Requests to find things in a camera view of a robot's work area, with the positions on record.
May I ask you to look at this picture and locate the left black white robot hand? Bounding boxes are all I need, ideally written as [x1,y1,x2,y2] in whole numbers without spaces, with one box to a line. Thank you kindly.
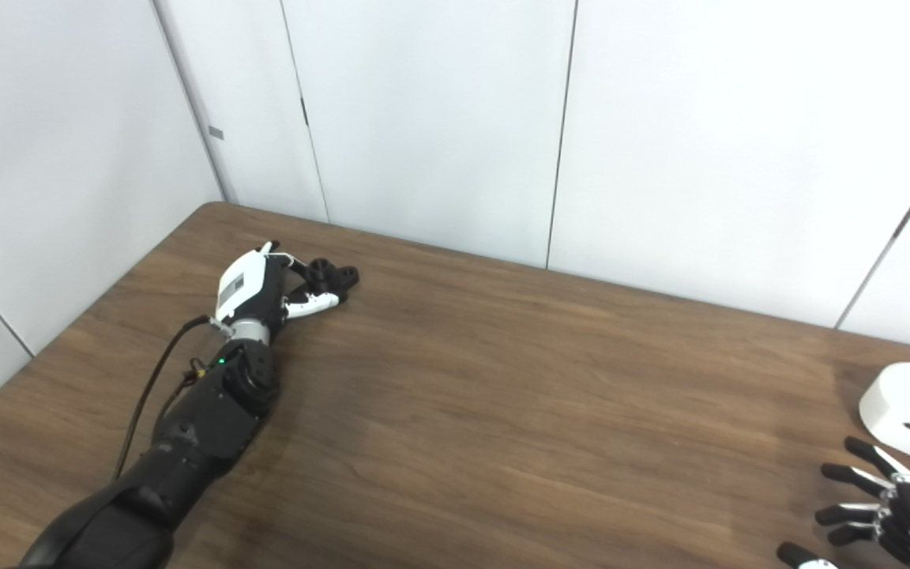
[214,241,341,347]

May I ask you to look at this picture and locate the black plastic holder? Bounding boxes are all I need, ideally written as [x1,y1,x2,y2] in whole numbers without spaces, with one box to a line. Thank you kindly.
[303,258,360,305]

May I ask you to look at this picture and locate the round white cylindrical piece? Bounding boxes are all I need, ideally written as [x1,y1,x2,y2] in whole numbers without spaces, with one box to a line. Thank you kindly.
[858,362,910,463]

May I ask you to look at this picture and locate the thin wire with yellow connector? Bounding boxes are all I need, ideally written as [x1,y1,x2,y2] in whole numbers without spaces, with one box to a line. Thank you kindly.
[163,356,223,412]

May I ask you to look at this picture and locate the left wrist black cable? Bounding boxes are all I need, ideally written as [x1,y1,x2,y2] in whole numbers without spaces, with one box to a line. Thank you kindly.
[111,315,223,483]

